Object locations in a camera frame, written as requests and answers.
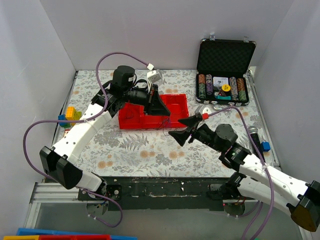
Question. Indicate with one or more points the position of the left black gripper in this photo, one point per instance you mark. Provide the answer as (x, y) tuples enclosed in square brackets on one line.
[(152, 99)]

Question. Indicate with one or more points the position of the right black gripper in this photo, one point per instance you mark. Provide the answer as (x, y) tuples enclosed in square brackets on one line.
[(192, 129)]

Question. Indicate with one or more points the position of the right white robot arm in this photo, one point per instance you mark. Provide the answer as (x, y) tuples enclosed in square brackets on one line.
[(297, 198)]

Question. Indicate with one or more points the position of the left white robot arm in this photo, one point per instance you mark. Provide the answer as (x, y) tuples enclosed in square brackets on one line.
[(59, 160)]

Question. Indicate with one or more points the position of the red three-compartment tray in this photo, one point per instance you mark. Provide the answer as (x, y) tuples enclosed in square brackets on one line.
[(132, 117)]

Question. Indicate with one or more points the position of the teal card box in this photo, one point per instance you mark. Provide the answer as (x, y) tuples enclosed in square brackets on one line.
[(224, 98)]

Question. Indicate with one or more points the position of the yellow dealer chip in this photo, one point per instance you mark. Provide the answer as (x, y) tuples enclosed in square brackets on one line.
[(226, 88)]

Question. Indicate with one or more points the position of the playing card deck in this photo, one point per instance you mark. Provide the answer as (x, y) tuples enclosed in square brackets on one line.
[(220, 81)]

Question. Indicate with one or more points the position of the black microphone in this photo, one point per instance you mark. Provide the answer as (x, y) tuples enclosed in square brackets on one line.
[(253, 132)]

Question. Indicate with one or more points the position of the black poker chip case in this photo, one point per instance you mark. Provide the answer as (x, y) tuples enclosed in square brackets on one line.
[(223, 58)]

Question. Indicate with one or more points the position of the green toy brick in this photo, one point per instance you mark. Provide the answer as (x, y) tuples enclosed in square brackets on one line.
[(73, 116)]

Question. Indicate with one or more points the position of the small blue block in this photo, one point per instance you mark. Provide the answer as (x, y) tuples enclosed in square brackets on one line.
[(265, 146)]

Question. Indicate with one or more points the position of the yellow toy brick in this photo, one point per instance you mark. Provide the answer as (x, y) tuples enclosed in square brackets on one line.
[(70, 109)]

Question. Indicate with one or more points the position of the blue toy brick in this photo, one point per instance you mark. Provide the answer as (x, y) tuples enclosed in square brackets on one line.
[(64, 125)]

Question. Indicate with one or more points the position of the red storage bin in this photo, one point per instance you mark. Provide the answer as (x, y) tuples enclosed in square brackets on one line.
[(75, 237)]

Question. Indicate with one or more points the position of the blue storage bin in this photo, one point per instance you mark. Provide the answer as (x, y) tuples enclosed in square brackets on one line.
[(31, 232)]

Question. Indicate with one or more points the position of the yellow storage bin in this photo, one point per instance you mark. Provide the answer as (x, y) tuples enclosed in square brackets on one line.
[(21, 237)]

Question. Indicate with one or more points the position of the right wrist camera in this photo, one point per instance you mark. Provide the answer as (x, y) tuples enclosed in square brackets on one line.
[(203, 112)]

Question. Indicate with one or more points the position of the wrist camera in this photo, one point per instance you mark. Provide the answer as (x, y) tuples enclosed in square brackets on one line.
[(203, 112), (154, 76)]

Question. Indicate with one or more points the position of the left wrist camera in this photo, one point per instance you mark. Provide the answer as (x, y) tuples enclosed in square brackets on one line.
[(154, 76)]

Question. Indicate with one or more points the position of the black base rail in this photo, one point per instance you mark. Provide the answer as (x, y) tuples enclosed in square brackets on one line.
[(174, 193)]

